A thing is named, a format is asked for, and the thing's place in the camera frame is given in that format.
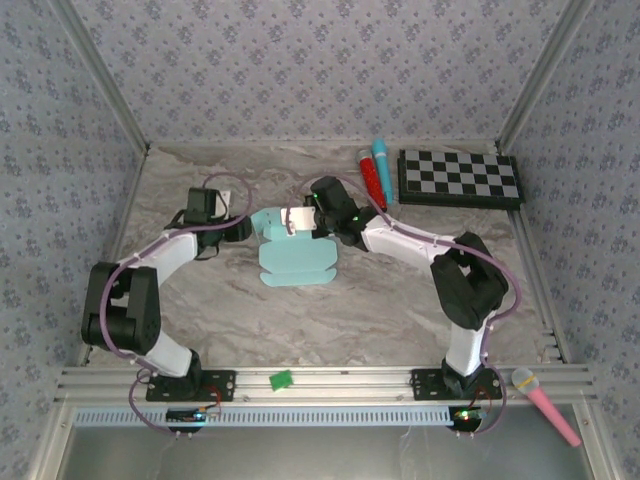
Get light blue paper box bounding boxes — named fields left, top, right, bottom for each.
left=249, top=207, right=341, bottom=290

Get red glitter tube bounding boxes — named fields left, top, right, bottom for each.
left=355, top=149, right=390, bottom=215

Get teal tube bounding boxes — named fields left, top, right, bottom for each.
left=370, top=138, right=396, bottom=206

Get black grey chessboard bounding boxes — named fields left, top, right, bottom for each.
left=397, top=148, right=526, bottom=211

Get small green block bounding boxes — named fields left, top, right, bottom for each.
left=268, top=368, right=295, bottom=392

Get pink toy microphone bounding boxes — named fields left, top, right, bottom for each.
left=509, top=367, right=584, bottom=448

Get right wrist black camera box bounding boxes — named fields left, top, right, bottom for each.
left=309, top=175, right=352, bottom=212

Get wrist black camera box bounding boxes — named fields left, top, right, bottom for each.
left=185, top=187, right=221, bottom=222
left=309, top=175, right=352, bottom=212

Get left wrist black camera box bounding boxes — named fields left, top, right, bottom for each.
left=185, top=187, right=221, bottom=222

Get thin aluminium table rail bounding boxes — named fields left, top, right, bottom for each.
left=148, top=139, right=501, bottom=150

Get aluminium table side rail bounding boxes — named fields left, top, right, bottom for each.
left=77, top=142, right=152, bottom=366
left=497, top=142, right=572, bottom=365

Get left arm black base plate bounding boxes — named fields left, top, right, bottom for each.
left=145, top=369, right=237, bottom=403

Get wide aluminium frame rail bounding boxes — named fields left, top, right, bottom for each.
left=53, top=364, right=599, bottom=405

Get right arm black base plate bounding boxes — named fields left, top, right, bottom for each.
left=410, top=368, right=503, bottom=401

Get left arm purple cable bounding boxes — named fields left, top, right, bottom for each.
left=99, top=172, right=255, bottom=437

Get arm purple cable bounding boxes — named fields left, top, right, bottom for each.
left=285, top=174, right=525, bottom=437
left=99, top=172, right=255, bottom=437

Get grey slotted cable duct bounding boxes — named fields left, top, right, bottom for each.
left=73, top=405, right=454, bottom=427

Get aluminium frame post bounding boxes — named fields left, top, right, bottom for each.
left=49, top=0, right=152, bottom=152
left=497, top=0, right=599, bottom=151

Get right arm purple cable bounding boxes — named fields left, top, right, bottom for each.
left=285, top=174, right=525, bottom=437

